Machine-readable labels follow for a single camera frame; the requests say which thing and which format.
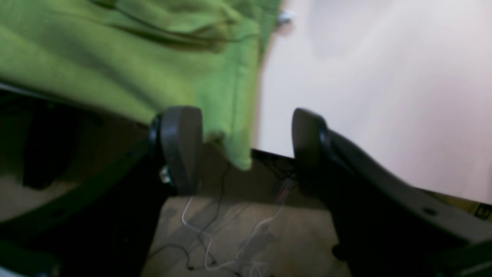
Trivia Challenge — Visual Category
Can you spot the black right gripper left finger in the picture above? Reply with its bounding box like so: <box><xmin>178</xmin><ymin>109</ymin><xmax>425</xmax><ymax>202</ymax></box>
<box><xmin>1</xmin><ymin>106</ymin><xmax>203</xmax><ymax>277</ymax></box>

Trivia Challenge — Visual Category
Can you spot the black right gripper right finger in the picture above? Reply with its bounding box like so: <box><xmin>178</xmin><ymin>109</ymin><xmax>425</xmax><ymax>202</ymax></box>
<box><xmin>291</xmin><ymin>108</ymin><xmax>492</xmax><ymax>277</ymax></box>

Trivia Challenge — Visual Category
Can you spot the white floor cable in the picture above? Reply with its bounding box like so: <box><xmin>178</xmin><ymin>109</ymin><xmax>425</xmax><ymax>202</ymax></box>
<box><xmin>181</xmin><ymin>181</ymin><xmax>293</xmax><ymax>272</ymax></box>

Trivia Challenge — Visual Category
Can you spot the green T-shirt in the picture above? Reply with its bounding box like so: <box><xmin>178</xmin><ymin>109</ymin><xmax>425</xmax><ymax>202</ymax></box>
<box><xmin>0</xmin><ymin>0</ymin><xmax>282</xmax><ymax>170</ymax></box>

